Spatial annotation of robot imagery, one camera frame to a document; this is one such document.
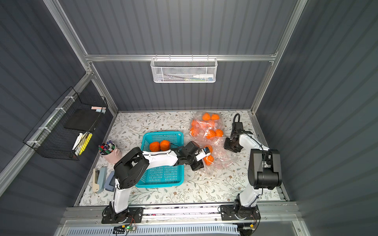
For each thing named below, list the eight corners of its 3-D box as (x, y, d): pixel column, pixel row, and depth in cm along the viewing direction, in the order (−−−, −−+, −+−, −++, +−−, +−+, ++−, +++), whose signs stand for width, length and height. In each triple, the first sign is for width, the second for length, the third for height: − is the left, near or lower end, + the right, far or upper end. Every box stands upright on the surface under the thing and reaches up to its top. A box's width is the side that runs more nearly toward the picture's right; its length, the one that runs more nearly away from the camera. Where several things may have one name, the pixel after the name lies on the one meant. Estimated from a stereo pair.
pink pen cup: (109, 166, 93) (98, 155, 82) (108, 156, 98) (97, 144, 86) (123, 160, 95) (113, 149, 84) (121, 151, 100) (111, 139, 89)
